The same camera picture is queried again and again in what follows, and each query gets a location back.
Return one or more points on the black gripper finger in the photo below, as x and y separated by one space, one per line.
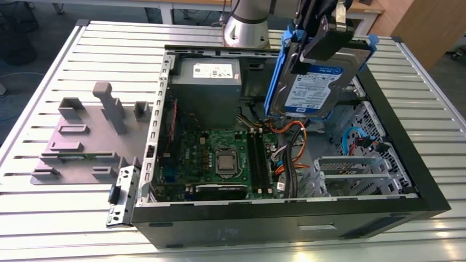
323 43

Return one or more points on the hard disk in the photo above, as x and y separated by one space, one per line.
317 95

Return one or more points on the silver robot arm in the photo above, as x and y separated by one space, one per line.
243 30

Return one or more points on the metal disk bay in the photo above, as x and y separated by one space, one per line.
349 160

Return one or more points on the grey metal drive cage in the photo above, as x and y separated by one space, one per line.
358 91

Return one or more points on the brown wooden cabinet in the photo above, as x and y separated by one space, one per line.
429 32

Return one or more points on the grey power supply unit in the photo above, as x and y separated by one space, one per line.
203 101

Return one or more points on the black RAM slot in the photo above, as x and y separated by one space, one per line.
265 161
255 161

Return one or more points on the CPU socket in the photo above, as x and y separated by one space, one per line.
226 150

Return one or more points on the green motherboard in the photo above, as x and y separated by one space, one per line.
193 142

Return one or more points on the silver CPU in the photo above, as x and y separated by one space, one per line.
226 163

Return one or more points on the black graphics card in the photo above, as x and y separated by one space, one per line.
218 192

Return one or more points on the black PC case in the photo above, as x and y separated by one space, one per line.
255 226

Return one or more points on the grey parts rack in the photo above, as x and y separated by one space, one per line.
95 142

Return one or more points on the green RAM stick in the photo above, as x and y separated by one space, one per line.
78 157

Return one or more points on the wooden desk with white frame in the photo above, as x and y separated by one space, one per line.
367 11

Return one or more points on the metal expansion slot bracket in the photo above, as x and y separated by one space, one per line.
126 185

